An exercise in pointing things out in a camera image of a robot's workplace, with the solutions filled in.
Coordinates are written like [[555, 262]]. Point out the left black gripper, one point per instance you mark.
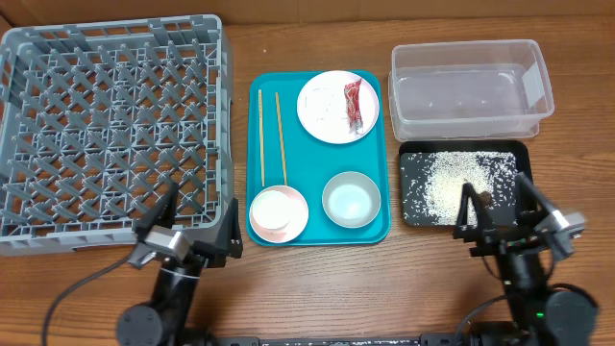
[[213, 256]]

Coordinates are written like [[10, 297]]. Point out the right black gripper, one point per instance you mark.
[[502, 237]]

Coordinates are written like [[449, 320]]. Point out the white cup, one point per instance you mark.
[[270, 210]]

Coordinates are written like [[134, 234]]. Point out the red snack wrapper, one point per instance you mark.
[[351, 93]]

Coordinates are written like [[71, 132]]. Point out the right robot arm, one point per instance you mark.
[[532, 311]]

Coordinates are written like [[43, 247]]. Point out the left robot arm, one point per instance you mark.
[[161, 319]]

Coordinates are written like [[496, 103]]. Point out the brown food scrap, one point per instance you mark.
[[484, 197]]

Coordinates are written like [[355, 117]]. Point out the black tray with rice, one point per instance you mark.
[[432, 174]]

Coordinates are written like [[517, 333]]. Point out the small pink saucer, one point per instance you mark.
[[298, 212]]

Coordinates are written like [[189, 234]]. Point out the teal serving tray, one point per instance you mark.
[[311, 163]]

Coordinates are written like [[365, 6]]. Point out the clear plastic bin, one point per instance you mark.
[[468, 89]]

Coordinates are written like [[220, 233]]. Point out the grey plastic dish rack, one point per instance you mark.
[[99, 119]]

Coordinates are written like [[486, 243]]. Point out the left wooden chopstick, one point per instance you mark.
[[261, 137]]

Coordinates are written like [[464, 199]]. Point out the wooden chopstick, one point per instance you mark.
[[280, 130], [261, 137]]

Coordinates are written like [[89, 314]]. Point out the grey bowl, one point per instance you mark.
[[351, 200]]

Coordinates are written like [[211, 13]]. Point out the right wooden chopstick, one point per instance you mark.
[[280, 130]]

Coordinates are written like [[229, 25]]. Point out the large white plate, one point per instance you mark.
[[321, 107]]

